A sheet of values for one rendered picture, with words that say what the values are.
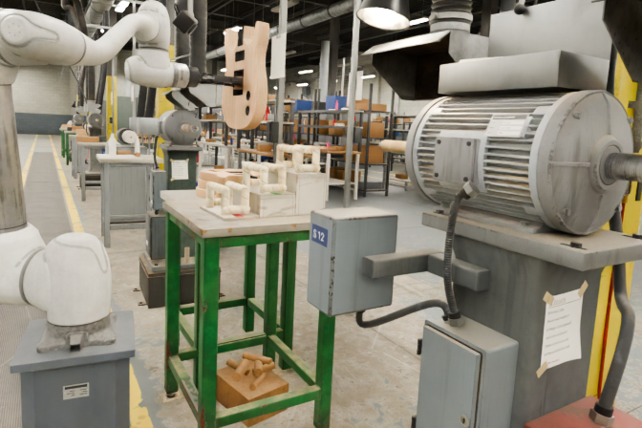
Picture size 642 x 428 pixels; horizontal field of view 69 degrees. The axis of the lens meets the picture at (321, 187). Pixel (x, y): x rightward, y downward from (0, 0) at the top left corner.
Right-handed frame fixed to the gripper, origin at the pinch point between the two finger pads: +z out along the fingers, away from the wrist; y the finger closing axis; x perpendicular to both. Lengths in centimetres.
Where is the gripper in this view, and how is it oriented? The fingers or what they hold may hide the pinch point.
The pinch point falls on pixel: (237, 82)
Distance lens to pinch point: 192.1
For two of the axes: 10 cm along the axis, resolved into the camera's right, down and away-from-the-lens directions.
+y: 5.5, 1.3, -8.3
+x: 0.6, -9.9, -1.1
